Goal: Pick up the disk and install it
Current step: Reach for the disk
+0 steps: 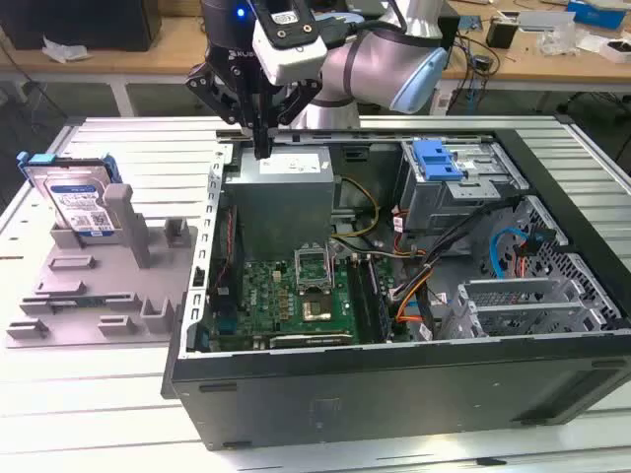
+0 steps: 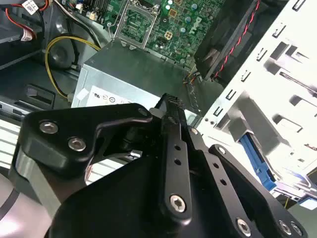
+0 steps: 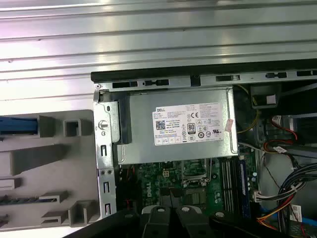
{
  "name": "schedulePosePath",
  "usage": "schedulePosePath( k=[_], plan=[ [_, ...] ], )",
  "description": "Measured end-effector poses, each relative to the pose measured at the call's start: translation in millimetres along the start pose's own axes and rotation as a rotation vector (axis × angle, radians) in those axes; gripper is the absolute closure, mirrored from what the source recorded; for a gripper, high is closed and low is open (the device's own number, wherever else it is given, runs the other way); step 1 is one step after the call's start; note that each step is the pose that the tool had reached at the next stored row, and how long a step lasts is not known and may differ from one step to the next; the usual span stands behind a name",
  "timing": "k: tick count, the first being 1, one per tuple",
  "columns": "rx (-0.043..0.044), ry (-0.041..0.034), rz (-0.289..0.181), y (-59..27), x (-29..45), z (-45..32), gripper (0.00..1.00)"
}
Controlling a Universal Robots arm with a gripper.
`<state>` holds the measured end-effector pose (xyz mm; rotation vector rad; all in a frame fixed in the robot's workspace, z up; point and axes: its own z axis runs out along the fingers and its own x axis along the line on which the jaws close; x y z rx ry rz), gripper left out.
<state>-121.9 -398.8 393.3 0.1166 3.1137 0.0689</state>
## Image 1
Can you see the clear plastic bags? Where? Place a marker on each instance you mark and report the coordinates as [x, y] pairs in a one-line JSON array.
[[557, 39]]

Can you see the wooden desk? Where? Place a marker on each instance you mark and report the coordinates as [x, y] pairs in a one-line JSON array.
[[148, 61]]

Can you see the RAM stick blue label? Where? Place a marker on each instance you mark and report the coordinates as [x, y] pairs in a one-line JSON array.
[[74, 302]]

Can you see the metal disk bay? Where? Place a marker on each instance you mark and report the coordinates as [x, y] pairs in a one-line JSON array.
[[466, 315]]

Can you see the black power adapter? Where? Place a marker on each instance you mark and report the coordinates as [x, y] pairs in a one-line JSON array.
[[481, 62]]

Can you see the black graphics card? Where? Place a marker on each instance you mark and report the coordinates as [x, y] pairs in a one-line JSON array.
[[310, 340]]

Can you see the white box black insert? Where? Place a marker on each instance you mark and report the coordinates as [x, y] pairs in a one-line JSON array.
[[616, 50]]

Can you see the black case fan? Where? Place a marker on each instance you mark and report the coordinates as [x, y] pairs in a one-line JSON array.
[[229, 256]]

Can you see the crumpled white paper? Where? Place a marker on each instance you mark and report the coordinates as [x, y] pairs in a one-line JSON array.
[[64, 51]]

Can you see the white flat carton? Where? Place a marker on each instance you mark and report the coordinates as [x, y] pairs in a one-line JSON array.
[[542, 20]]

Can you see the grey parts rack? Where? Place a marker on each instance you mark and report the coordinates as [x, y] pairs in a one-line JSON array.
[[113, 276]]

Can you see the large black box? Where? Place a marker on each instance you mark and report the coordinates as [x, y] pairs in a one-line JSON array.
[[89, 24]]

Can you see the blue drive carrier latch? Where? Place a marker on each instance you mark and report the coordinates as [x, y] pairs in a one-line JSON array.
[[436, 160]]

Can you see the black PC case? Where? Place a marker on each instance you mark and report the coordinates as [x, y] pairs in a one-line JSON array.
[[394, 394]]

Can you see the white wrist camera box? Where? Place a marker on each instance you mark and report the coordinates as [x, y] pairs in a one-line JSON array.
[[296, 59]]

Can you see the green motherboard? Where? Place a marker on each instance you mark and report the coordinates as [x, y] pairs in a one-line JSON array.
[[268, 295]]

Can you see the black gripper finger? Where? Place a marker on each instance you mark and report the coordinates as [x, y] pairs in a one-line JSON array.
[[212, 84], [301, 96]]

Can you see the grey power supply unit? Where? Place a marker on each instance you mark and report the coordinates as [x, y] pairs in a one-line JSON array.
[[281, 207]]

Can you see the small black box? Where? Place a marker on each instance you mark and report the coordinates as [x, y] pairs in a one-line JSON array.
[[500, 34]]

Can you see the blue carton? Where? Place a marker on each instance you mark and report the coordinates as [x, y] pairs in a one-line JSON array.
[[596, 12]]

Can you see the CPU socket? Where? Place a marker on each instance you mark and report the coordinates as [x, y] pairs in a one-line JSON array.
[[315, 309]]

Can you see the hard disk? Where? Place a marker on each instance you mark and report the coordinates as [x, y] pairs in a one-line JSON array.
[[74, 197]]

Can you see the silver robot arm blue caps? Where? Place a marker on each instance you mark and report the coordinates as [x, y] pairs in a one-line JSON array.
[[374, 64]]

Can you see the metal drive cage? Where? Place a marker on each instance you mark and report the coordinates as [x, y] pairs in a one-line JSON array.
[[443, 207]]

